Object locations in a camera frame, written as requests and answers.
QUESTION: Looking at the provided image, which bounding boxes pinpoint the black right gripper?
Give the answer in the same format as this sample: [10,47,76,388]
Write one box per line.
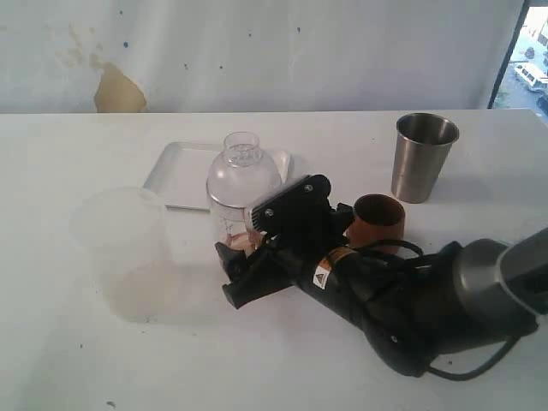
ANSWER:
[213,200,356,309]

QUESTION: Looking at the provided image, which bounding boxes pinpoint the stainless steel cup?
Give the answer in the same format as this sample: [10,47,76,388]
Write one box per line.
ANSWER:
[391,112,460,204]

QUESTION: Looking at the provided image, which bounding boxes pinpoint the clear plastic shaker lid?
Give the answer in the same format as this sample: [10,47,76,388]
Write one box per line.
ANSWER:
[206,131,282,208]

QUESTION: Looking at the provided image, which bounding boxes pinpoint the clear plastic shaker body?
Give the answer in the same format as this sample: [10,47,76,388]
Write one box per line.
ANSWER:
[207,193,251,245]

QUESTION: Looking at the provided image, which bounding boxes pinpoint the brown wooden cup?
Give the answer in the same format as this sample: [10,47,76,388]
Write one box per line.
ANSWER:
[346,194,406,248]

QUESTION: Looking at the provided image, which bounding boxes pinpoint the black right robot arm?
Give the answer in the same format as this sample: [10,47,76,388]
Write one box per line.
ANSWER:
[216,204,547,381]

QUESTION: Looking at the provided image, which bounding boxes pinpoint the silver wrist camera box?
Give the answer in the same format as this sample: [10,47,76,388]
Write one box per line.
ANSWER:
[244,174,335,247]

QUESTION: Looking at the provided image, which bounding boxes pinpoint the wooden pieces and coins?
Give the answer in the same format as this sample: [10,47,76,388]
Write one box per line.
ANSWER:
[225,230,263,255]

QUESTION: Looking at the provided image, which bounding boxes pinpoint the translucent plastic cup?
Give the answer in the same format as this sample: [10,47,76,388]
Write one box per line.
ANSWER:
[70,187,177,323]

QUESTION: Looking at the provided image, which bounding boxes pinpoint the silver metal tray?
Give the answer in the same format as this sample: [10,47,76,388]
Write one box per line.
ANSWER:
[142,141,295,213]

